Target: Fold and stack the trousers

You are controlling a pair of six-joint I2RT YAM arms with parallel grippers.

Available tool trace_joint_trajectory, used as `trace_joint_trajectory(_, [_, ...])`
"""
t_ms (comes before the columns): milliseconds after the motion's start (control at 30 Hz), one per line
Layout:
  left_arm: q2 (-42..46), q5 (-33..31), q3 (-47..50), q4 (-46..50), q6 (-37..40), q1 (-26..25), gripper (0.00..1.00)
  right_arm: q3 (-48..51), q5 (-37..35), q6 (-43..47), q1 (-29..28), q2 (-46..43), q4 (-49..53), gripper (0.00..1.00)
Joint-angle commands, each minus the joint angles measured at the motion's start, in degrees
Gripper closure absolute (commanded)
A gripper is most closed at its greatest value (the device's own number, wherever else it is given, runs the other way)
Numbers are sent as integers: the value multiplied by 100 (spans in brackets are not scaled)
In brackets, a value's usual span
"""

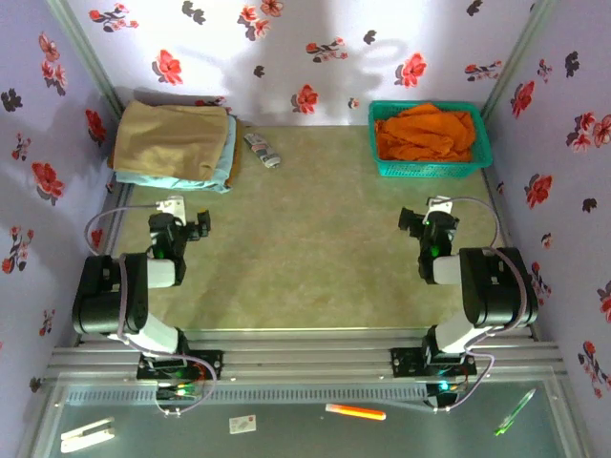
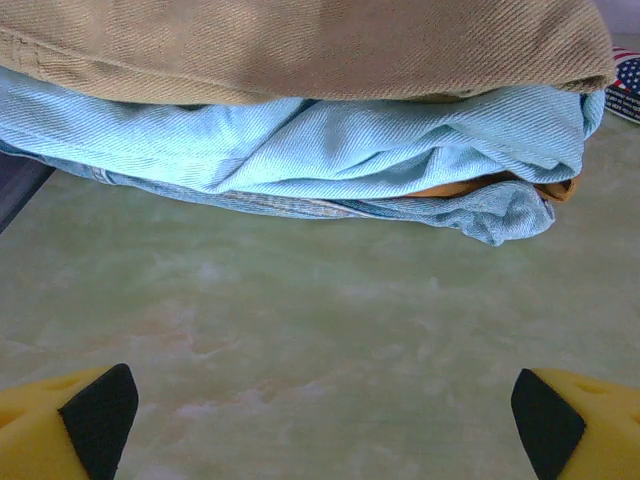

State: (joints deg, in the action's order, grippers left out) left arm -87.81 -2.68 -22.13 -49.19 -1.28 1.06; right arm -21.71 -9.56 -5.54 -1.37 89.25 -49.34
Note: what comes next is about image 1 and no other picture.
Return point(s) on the orange trousers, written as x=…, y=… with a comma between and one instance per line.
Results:
x=420, y=133

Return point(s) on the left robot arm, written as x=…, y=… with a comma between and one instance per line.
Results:
x=105, y=296

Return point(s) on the stack of folded clothes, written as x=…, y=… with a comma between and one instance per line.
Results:
x=210, y=183

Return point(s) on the brown folded trousers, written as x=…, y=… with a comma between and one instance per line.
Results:
x=235, y=162

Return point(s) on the green plastic basket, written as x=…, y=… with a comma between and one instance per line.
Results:
x=429, y=169

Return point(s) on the controller board green light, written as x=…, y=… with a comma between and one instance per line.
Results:
x=444, y=387
x=179, y=392

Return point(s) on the orange marker pen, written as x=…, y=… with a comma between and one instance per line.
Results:
x=355, y=411

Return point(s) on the green pen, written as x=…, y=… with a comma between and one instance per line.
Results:
x=515, y=412

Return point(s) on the small white card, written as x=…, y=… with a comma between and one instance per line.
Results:
x=242, y=424

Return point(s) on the white plastic clip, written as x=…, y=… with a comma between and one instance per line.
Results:
x=88, y=435

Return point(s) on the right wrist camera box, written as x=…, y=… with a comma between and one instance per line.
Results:
x=440, y=205

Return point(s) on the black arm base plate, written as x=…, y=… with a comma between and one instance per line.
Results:
x=212, y=363
x=403, y=362

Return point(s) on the aluminium front frame rails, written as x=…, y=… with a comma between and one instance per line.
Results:
x=305, y=358

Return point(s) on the aluminium corner post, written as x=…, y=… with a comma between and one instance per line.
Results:
x=524, y=47
x=80, y=47

